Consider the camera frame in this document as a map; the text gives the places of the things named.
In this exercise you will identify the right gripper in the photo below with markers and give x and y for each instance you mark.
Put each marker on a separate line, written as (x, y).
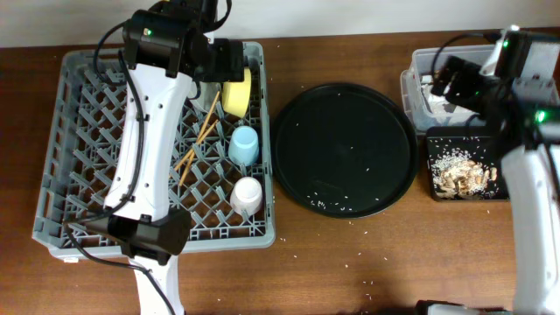
(470, 75)

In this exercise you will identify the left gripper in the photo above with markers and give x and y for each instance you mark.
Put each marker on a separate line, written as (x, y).
(231, 61)

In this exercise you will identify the yellow plastic bowl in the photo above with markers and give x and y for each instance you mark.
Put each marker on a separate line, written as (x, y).
(236, 95)

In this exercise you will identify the wooden chopstick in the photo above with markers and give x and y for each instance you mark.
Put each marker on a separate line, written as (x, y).
(204, 127)
(199, 141)

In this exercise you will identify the light blue plastic cup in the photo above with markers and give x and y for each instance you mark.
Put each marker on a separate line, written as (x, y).
(244, 146)

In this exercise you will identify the pink and white cup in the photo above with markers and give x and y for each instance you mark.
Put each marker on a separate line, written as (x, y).
(247, 196)

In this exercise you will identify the white round plate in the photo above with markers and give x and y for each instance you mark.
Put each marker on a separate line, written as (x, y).
(202, 94)

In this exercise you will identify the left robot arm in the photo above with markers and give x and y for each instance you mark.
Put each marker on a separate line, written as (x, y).
(166, 49)

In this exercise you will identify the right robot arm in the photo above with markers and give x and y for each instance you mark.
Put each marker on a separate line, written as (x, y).
(525, 122)

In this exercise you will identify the crumpled white paper waste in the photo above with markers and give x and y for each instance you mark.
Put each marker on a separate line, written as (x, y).
(445, 113)

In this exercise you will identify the clear plastic waste bin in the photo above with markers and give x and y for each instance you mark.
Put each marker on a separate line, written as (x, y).
(412, 79)

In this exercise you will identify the grey plastic dishwasher rack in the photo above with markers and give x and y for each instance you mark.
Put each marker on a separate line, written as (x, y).
(83, 150)

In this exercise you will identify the black rectangular tray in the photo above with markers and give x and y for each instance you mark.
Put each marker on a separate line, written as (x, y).
(476, 140)

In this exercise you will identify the pile of food scraps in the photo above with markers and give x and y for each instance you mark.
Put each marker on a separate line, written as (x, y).
(459, 175)

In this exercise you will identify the round black tray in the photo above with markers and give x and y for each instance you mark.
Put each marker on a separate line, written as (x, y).
(344, 150)

